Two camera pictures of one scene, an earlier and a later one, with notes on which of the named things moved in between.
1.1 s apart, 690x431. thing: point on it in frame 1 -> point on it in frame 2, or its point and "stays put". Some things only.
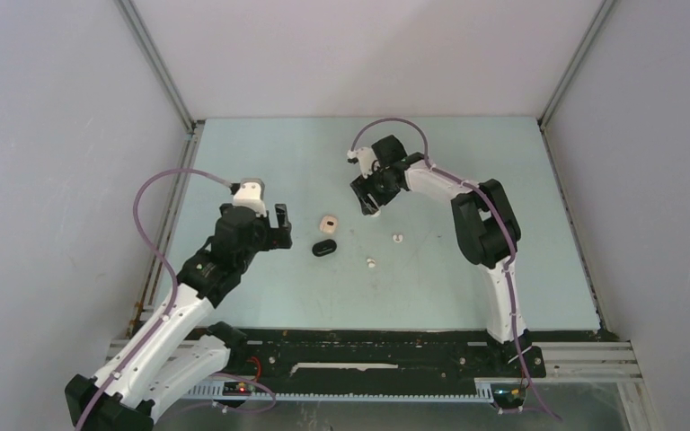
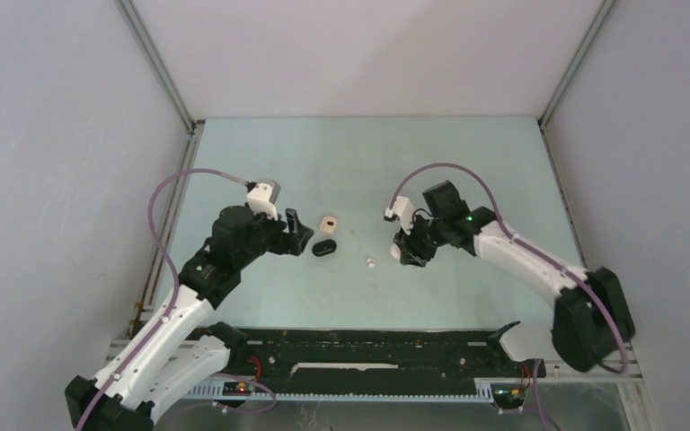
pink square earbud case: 328,224 stays put
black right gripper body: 378,186 -> 423,241
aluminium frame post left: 170,215 stays put
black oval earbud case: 324,248 stays put
